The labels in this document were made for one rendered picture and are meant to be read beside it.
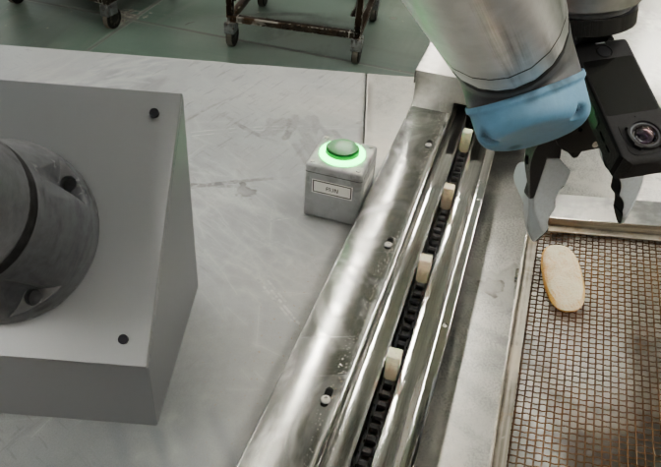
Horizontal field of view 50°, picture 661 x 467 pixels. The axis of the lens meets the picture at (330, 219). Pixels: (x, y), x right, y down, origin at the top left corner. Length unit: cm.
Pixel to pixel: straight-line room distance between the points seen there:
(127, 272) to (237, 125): 48
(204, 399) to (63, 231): 21
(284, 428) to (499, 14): 39
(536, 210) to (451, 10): 36
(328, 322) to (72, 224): 25
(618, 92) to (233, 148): 57
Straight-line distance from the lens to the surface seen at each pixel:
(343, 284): 72
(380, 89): 117
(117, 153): 64
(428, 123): 100
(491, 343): 75
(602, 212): 83
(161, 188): 62
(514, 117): 45
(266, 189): 92
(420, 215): 84
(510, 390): 62
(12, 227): 52
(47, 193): 57
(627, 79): 59
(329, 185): 84
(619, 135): 56
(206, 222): 86
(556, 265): 73
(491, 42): 36
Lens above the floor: 135
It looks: 38 degrees down
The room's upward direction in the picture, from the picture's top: 4 degrees clockwise
